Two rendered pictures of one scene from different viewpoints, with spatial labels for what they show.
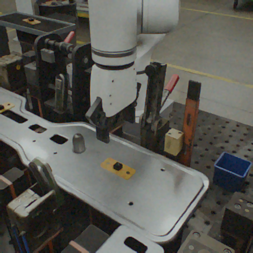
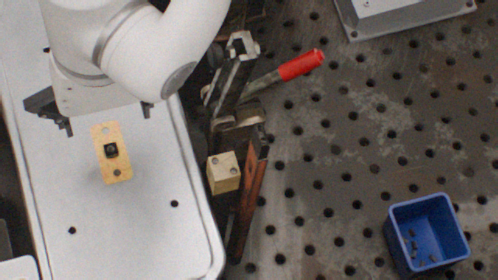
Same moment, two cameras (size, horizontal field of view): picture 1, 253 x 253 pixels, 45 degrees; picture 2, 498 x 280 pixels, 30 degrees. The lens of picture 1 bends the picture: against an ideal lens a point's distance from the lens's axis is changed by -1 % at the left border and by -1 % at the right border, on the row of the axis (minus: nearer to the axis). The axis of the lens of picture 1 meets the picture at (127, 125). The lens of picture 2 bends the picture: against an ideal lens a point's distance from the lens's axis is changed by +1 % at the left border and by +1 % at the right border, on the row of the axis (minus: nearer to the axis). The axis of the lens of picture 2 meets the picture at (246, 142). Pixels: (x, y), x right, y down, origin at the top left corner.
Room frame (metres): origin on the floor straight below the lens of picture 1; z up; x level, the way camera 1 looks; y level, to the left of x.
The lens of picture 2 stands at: (0.25, -0.31, 2.13)
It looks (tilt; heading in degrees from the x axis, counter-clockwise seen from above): 67 degrees down; 26
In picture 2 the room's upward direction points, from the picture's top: 11 degrees clockwise
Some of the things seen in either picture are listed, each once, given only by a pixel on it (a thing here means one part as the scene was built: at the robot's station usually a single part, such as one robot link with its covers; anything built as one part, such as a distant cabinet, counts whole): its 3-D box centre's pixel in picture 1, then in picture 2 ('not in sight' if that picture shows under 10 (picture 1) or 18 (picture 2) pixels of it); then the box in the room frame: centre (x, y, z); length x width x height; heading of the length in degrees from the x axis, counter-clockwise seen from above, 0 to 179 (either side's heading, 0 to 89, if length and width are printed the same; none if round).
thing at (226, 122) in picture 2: (158, 123); (222, 123); (0.65, -0.08, 1.06); 0.03 x 0.01 x 0.03; 144
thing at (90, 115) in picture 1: (100, 106); (58, 96); (0.51, 0.05, 1.19); 0.08 x 0.01 x 0.06; 144
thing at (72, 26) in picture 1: (30, 22); not in sight; (1.23, 0.39, 1.16); 0.37 x 0.14 x 0.02; 54
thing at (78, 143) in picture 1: (78, 144); not in sight; (0.62, 0.13, 1.02); 0.03 x 0.03 x 0.07
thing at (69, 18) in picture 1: (59, 31); not in sight; (3.76, 0.85, 0.36); 0.54 x 0.50 x 0.73; 145
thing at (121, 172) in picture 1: (117, 166); (110, 150); (0.55, 0.02, 1.01); 0.08 x 0.04 x 0.01; 54
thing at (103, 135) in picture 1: (98, 130); (54, 117); (0.50, 0.06, 1.14); 0.03 x 0.03 x 0.07; 54
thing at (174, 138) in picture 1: (169, 187); (217, 211); (0.60, -0.11, 0.88); 0.04 x 0.04 x 0.36; 54
